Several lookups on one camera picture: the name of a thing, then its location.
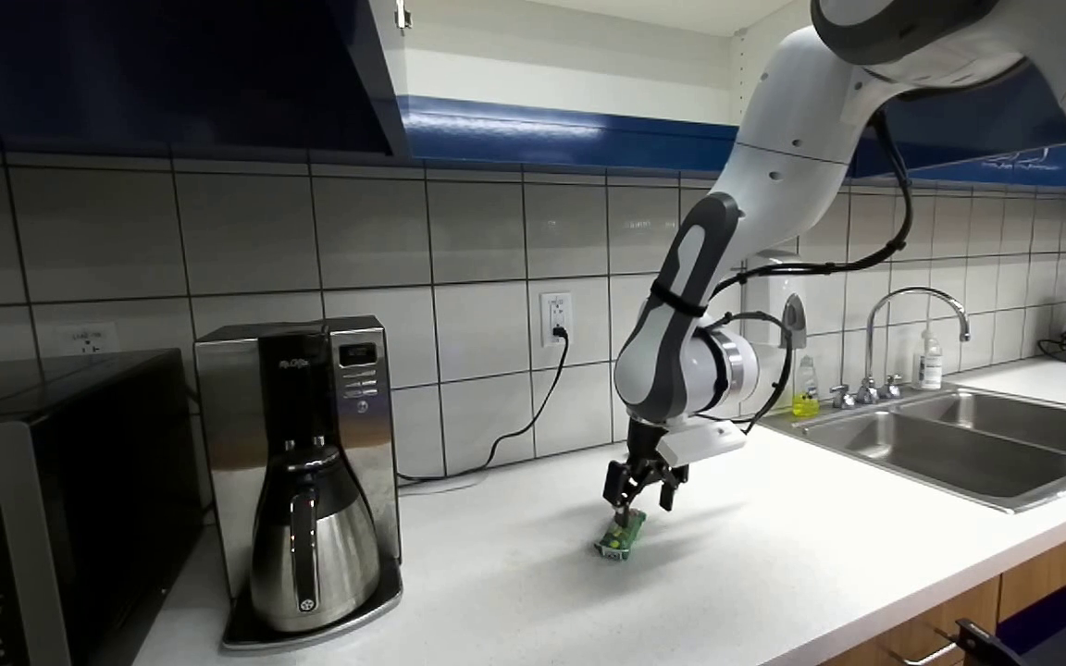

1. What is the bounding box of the yellow dish soap bottle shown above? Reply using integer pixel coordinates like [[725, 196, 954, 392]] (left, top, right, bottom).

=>
[[784, 354, 821, 423]]

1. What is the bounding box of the chrome sink faucet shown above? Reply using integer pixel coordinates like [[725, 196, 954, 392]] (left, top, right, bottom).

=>
[[831, 285, 972, 412]]

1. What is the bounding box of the green snack packet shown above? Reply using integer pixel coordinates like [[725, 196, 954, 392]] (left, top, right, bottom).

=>
[[594, 506, 646, 564]]

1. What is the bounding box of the white soap dispenser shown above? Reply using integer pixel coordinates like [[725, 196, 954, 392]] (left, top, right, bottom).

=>
[[742, 250, 808, 349]]

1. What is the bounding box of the stainless steel sink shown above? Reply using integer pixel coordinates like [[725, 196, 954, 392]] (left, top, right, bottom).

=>
[[777, 387, 1066, 511]]

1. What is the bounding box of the white wall outlet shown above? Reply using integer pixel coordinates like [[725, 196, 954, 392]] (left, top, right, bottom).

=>
[[67, 323, 118, 354], [539, 292, 573, 345]]

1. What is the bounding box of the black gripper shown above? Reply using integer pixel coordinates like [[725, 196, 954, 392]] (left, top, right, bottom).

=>
[[604, 423, 687, 511]]

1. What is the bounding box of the steel coffee maker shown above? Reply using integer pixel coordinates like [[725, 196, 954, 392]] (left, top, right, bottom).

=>
[[194, 315, 403, 653]]

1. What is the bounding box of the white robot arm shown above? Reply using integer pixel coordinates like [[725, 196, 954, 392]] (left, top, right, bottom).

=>
[[604, 0, 1066, 511]]

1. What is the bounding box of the blue upper cabinet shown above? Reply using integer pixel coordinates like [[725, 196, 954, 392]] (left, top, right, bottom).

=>
[[0, 0, 405, 160]]

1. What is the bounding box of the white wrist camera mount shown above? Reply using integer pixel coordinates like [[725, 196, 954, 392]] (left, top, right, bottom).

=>
[[657, 417, 746, 468]]

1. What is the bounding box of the wooden lower cabinet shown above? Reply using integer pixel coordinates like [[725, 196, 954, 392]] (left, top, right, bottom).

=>
[[824, 542, 1066, 666]]

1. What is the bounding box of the black power cord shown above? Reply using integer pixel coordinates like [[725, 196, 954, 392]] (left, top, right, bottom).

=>
[[395, 323, 573, 490]]

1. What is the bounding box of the black microwave oven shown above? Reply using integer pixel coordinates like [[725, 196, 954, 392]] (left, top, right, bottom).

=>
[[0, 353, 204, 666]]

